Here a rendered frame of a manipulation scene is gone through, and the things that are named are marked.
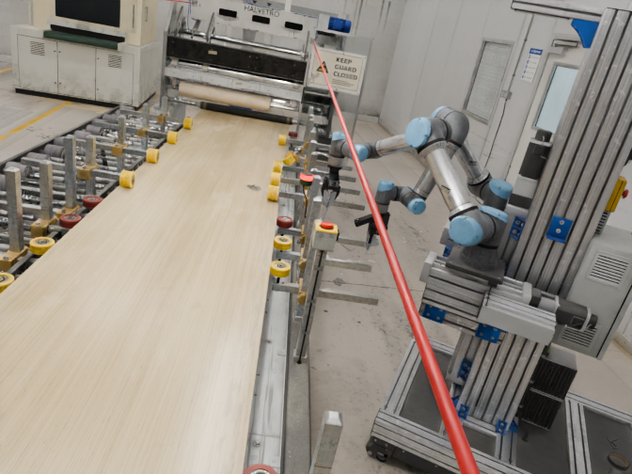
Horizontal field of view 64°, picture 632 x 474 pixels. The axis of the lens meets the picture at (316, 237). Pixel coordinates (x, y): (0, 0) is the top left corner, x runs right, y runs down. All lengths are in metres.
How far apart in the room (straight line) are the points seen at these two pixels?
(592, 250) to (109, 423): 1.77
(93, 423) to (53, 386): 0.17
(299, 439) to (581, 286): 1.28
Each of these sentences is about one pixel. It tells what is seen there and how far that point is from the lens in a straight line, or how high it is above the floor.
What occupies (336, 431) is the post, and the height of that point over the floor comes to 1.12.
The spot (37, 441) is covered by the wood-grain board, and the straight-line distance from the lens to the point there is 1.29.
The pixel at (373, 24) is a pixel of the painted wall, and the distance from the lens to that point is 11.10.
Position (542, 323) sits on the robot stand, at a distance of 2.05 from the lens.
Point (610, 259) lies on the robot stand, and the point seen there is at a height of 1.19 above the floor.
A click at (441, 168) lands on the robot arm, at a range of 1.98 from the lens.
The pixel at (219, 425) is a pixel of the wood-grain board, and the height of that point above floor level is 0.90.
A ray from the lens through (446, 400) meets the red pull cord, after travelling 0.28.
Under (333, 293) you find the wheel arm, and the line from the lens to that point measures 2.04.
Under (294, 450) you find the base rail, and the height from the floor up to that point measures 0.70.
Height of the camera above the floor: 1.81
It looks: 23 degrees down
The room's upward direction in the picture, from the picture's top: 11 degrees clockwise
